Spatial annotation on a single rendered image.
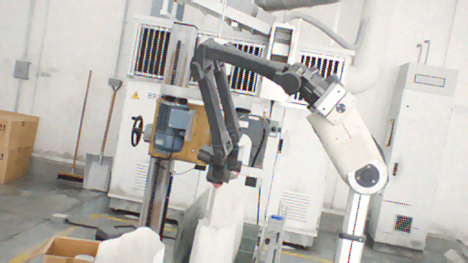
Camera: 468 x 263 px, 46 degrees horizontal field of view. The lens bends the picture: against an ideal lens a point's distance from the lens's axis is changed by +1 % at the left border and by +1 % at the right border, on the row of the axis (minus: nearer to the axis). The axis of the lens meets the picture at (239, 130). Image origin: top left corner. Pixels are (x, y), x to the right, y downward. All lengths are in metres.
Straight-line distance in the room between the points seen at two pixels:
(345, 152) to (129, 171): 4.01
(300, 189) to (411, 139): 1.51
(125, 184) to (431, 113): 3.44
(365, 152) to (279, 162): 3.52
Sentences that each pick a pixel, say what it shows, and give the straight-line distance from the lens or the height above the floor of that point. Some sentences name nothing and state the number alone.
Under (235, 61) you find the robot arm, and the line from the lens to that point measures 2.06.
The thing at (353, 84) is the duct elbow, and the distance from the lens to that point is 6.00.
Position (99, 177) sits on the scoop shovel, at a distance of 7.10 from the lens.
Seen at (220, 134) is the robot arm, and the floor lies 1.25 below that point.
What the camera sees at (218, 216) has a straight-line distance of 2.59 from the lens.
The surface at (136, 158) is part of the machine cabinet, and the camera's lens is 5.88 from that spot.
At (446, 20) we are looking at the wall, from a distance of 7.28.
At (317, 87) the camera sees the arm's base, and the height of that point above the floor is 1.49.
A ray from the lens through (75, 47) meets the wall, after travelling 7.50.
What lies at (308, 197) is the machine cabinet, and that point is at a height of 0.55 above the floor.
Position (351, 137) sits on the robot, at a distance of 2.12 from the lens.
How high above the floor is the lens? 1.40
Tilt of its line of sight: 3 degrees down
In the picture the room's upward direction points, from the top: 10 degrees clockwise
